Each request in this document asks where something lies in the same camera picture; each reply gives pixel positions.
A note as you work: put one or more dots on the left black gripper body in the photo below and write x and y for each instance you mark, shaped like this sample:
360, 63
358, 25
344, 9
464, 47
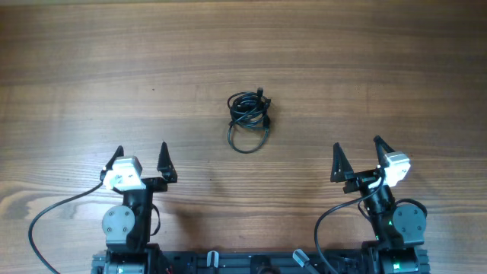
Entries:
148, 182

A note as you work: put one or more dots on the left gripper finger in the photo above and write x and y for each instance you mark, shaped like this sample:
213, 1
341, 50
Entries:
119, 152
165, 165

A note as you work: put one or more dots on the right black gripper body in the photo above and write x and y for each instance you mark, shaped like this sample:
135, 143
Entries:
364, 179

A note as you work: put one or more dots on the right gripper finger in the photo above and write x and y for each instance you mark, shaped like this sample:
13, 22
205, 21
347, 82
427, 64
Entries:
382, 148
341, 168

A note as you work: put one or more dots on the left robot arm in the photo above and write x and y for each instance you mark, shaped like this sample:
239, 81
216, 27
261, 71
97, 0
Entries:
127, 227

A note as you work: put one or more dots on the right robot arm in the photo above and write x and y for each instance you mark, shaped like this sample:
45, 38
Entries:
398, 225

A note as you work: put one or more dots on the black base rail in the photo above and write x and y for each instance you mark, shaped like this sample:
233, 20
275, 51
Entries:
343, 261

